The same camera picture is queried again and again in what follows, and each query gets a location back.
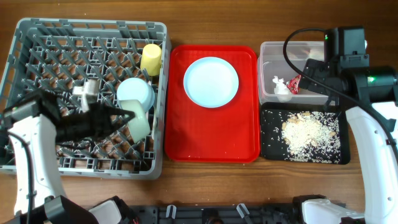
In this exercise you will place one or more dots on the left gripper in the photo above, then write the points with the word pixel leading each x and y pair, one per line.
pixel 102 122

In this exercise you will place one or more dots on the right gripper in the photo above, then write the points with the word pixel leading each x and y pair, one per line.
pixel 316 68

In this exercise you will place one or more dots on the green bowl with food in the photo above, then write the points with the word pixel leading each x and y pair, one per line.
pixel 138 125

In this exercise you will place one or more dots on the light blue bowl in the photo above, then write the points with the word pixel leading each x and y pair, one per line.
pixel 136 89

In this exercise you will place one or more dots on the red snack wrapper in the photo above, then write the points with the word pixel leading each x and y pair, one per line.
pixel 293 84

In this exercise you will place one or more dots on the yellow plastic cup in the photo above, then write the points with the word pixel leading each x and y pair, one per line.
pixel 151 59

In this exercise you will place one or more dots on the white tissue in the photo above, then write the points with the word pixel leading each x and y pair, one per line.
pixel 281 90

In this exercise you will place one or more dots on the white plastic spoon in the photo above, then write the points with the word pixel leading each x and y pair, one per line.
pixel 154 124

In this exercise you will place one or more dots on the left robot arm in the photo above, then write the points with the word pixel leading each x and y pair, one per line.
pixel 35 126

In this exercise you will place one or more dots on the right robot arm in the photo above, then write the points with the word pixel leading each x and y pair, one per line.
pixel 368 97

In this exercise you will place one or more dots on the grey dishwasher rack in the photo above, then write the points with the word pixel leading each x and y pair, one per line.
pixel 58 54

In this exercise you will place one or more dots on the clear plastic bin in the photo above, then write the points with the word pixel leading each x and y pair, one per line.
pixel 271 63

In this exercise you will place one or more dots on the spilled rice and peanuts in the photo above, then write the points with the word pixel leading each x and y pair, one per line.
pixel 304 129

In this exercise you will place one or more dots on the light blue plate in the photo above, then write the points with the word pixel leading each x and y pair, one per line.
pixel 211 82

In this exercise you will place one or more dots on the black plastic tray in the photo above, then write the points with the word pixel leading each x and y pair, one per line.
pixel 273 147

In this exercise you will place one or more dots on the red plastic tray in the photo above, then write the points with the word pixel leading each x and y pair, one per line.
pixel 230 133

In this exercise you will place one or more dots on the black aluminium base frame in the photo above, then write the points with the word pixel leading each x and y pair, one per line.
pixel 266 214

